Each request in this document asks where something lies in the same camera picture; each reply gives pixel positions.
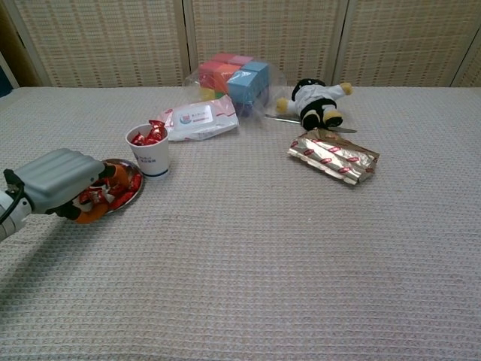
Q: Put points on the beige woven tablecloth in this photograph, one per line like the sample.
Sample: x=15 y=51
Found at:
x=263 y=263

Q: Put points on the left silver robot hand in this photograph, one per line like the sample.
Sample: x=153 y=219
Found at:
x=56 y=176

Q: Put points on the light blue cube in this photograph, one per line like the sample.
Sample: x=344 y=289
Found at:
x=242 y=88
x=257 y=69

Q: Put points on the gold foil snack pack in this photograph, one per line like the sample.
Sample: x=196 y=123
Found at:
x=330 y=158

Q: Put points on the black white plush doll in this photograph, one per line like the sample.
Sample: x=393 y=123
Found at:
x=313 y=99

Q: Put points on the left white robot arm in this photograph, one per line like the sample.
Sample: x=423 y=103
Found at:
x=9 y=222

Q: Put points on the green cube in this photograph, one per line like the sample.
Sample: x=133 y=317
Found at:
x=219 y=94

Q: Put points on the round metal plate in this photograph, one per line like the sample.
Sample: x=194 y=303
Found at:
x=129 y=168

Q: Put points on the pink cube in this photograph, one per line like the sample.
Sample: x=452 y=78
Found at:
x=242 y=60

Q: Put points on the pale wooden frame bar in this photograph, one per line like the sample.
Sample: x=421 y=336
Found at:
x=8 y=73

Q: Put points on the orange cube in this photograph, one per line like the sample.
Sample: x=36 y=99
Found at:
x=227 y=75

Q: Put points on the white paper cup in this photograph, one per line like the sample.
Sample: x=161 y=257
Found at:
x=154 y=161

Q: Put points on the woven folding screen panel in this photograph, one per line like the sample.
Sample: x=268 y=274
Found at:
x=406 y=37
x=474 y=75
x=263 y=30
x=105 y=37

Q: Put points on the white pink wet wipes pack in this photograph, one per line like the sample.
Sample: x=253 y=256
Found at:
x=203 y=120

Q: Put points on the silver table knife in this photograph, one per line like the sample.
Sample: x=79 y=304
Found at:
x=282 y=119

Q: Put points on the brown wooden board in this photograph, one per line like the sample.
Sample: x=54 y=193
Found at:
x=15 y=56

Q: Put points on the red cube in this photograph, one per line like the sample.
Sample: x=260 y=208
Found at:
x=210 y=75
x=223 y=57

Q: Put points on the purple cube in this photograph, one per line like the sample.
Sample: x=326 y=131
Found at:
x=248 y=109

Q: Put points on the clear plastic bag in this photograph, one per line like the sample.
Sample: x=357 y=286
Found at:
x=279 y=84

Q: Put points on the yellow cube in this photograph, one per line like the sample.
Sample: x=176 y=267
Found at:
x=206 y=94

